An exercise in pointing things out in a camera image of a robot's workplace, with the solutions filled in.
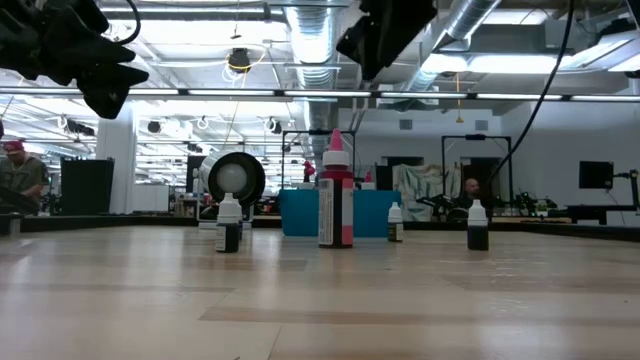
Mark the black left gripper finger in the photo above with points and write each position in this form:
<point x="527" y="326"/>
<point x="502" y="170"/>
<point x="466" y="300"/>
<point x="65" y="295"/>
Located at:
<point x="112" y="87"/>
<point x="97" y="50"/>

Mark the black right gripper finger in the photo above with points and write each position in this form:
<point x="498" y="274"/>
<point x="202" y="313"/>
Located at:
<point x="382" y="52"/>
<point x="357" y="40"/>

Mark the large pink food coloring bottle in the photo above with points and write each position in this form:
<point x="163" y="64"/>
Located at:
<point x="336" y="200"/>

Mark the blue plastic bin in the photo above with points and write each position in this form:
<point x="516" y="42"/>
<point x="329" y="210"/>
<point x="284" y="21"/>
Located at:
<point x="300" y="212"/>

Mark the small dark white-capped bottle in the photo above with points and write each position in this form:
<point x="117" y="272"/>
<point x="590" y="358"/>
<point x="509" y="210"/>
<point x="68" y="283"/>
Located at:
<point x="478" y="240"/>
<point x="228" y="237"/>
<point x="395" y="232"/>

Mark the background black robot arm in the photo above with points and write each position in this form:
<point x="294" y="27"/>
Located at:
<point x="435" y="202"/>
<point x="532" y="202"/>

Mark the long ceiling light bar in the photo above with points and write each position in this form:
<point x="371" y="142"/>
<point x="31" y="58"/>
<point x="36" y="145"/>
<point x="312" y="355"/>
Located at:
<point x="325" y="93"/>

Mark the white column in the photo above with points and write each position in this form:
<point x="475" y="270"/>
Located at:
<point x="117" y="150"/>

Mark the black cabinet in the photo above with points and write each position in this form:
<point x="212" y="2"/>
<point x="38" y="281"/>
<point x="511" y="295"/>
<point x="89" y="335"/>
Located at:
<point x="87" y="187"/>

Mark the person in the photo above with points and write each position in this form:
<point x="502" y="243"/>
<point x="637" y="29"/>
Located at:
<point x="471" y="187"/>
<point x="22" y="175"/>

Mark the red background object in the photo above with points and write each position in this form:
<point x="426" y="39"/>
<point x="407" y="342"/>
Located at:
<point x="309" y="170"/>

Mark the black monitor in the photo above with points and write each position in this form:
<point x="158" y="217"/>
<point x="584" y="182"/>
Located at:
<point x="596" y="175"/>

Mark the background black desk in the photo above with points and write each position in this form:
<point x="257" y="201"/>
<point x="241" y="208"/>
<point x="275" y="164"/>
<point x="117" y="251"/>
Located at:
<point x="600" y="210"/>

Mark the silver ribbed ventilation duct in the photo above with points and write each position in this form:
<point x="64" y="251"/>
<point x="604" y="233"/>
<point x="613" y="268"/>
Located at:
<point x="312" y="45"/>

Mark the silver slanted ventilation duct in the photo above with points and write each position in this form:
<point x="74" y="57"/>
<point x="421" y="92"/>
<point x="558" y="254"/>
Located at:
<point x="470" y="15"/>

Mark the grey wall vent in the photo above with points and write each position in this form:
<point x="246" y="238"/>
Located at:
<point x="481" y="125"/>
<point x="406" y="124"/>

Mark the black metal frame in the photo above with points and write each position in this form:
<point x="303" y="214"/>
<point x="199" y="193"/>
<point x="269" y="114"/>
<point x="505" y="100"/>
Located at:
<point x="320" y="132"/>
<point x="475" y="136"/>

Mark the black table edge rail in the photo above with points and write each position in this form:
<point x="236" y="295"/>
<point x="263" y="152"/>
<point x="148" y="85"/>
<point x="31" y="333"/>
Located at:
<point x="75" y="222"/>

